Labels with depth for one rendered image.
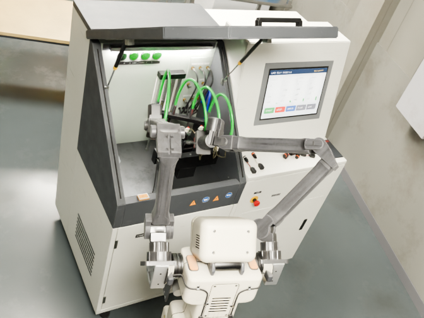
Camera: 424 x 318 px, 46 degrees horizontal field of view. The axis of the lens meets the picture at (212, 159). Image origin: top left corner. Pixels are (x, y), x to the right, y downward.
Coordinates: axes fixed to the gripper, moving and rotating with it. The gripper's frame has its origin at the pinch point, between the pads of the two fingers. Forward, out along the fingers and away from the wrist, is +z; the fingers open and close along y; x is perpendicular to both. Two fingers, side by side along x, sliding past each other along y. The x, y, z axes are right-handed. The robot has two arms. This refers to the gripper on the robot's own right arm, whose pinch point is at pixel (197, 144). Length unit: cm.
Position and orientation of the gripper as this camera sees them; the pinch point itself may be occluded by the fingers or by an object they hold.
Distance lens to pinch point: 226.4
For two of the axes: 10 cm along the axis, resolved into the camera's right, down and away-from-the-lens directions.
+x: -9.4, -0.5, -3.4
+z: -3.4, 0.4, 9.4
